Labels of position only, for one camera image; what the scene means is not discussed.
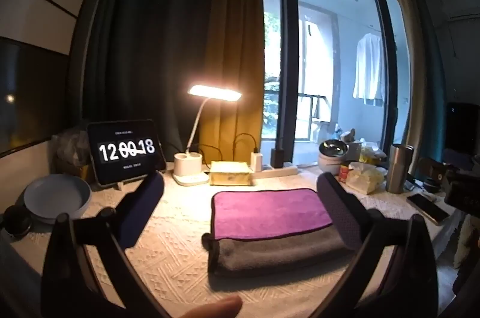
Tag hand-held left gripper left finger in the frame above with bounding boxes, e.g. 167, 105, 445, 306
41, 171, 173, 318

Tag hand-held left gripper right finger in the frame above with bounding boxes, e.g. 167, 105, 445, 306
311, 171, 439, 318

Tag purple and grey towel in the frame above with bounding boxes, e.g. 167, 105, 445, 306
202, 188, 355, 275

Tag person's left hand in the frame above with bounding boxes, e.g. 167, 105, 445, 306
176, 295, 243, 318

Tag tissue pack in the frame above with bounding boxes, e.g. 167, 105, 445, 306
345, 161, 387, 196

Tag smartphone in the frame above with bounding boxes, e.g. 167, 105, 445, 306
407, 192, 450, 226

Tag white rice cooker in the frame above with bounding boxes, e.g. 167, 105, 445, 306
318, 139, 361, 177

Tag white textured tablecloth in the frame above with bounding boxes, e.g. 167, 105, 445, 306
9, 162, 456, 318

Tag black tablet with clock display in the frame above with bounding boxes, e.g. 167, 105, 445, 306
87, 119, 167, 186

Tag white desk lamp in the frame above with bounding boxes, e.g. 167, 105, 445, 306
173, 84, 242, 186

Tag yellow plastic bag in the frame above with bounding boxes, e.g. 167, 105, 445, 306
358, 141, 387, 165

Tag steel tumbler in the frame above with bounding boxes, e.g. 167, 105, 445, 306
386, 143, 415, 194

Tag white power strip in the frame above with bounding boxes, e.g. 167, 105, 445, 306
250, 163, 299, 179

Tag grey round bowl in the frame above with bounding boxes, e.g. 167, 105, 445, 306
23, 173, 92, 225

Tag clear plastic bag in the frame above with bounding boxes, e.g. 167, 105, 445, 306
52, 128, 94, 178

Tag yellow rectangular box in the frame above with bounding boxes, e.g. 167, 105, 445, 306
209, 160, 253, 186

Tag teal curtain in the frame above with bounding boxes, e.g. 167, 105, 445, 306
407, 0, 463, 169

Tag black round object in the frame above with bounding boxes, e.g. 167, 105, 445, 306
2, 205, 33, 238

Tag white hanging shirt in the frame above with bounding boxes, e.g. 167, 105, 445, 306
352, 33, 386, 107

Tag cream curtain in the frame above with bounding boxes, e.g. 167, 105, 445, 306
375, 0, 426, 158

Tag dark glass panel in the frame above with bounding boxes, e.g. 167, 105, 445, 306
0, 36, 70, 155

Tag dark green curtain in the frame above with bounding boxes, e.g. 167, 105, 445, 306
75, 0, 226, 168

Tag mustard yellow curtain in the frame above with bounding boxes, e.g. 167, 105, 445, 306
198, 0, 265, 163

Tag black charging cable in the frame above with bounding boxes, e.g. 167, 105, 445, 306
232, 132, 259, 162

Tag black sliding door frame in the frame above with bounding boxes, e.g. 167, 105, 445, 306
275, 0, 400, 168

